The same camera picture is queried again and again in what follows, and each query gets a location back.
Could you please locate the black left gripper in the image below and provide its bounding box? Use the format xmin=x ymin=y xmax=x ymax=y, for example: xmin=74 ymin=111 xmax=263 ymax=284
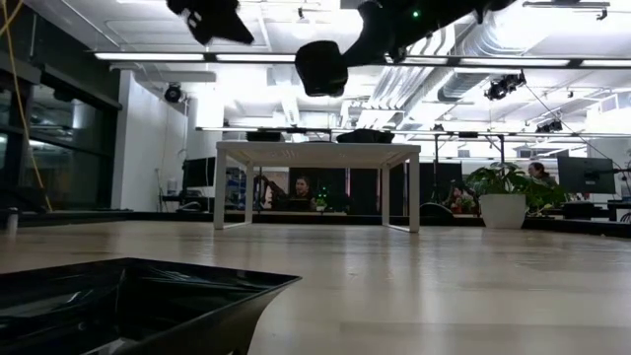
xmin=166 ymin=0 xmax=255 ymax=46

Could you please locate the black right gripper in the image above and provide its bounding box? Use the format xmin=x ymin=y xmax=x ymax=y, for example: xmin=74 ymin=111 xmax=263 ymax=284
xmin=342 ymin=0 xmax=477 ymax=68

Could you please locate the black bowl stack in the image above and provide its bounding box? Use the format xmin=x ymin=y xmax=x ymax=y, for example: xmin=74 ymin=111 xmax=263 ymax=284
xmin=336 ymin=128 xmax=396 ymax=145

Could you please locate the long linear ceiling light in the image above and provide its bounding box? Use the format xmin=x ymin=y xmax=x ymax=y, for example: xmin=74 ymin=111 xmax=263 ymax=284
xmin=93 ymin=50 xmax=631 ymax=69

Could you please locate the white round pendant lamp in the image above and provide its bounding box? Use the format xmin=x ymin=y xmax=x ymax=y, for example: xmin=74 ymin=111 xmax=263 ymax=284
xmin=289 ymin=6 xmax=317 ymax=42

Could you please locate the white perforated metal shelf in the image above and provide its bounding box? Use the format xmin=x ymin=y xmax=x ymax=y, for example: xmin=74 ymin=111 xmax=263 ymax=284
xmin=213 ymin=141 xmax=423 ymax=235

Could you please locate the black ceiling spot lamp cluster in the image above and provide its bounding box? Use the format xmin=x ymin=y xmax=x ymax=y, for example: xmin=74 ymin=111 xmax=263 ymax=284
xmin=483 ymin=70 xmax=527 ymax=102

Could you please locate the black computer monitor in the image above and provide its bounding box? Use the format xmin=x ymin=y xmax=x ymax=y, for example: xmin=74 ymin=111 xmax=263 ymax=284
xmin=557 ymin=156 xmax=618 ymax=195
xmin=182 ymin=156 xmax=217 ymax=189

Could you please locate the person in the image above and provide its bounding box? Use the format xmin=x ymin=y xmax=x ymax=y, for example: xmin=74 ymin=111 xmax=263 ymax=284
xmin=526 ymin=161 xmax=561 ymax=188
xmin=446 ymin=185 xmax=477 ymax=215
xmin=280 ymin=176 xmax=317 ymax=213

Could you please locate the black office chair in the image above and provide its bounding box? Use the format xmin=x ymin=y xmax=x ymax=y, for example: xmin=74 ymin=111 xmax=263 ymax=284
xmin=420 ymin=201 xmax=456 ymax=218

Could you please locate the green plant in white pot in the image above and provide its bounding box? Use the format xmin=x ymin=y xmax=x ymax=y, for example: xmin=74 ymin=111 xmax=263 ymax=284
xmin=462 ymin=161 xmax=568 ymax=231

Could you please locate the small white cup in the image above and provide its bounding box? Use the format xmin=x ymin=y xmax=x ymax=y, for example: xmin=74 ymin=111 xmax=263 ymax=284
xmin=5 ymin=206 xmax=21 ymax=236

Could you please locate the background black rig frame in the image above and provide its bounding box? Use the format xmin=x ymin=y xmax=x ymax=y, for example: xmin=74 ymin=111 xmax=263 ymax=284
xmin=195 ymin=125 xmax=631 ymax=167

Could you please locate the yellow extension cable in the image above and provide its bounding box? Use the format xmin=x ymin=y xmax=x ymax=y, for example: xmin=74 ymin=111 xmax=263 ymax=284
xmin=0 ymin=0 xmax=54 ymax=213

